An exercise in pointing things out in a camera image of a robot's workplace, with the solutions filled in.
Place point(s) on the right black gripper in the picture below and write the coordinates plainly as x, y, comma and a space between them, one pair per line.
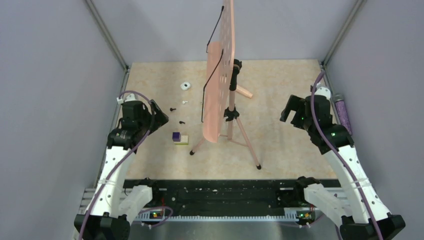
296, 104

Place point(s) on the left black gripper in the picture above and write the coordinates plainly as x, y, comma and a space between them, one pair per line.
160, 119

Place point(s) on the white earbud charging case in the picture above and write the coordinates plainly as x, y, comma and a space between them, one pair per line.
185, 86

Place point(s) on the pink music stand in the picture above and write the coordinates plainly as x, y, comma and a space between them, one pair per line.
219, 113

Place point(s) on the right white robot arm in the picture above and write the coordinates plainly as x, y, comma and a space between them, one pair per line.
363, 216

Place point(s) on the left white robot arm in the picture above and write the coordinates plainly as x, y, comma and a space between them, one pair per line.
108, 216

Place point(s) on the purple and wood blocks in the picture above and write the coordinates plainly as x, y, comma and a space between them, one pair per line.
180, 139

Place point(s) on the purple glitter bottle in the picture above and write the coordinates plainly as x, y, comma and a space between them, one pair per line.
342, 113

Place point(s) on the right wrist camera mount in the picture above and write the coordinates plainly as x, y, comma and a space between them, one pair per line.
322, 90

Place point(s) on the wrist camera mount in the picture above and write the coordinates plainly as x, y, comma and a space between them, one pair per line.
128, 98
322, 90

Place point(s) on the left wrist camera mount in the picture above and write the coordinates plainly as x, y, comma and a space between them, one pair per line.
128, 98

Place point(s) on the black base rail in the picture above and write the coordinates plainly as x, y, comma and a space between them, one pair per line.
223, 198

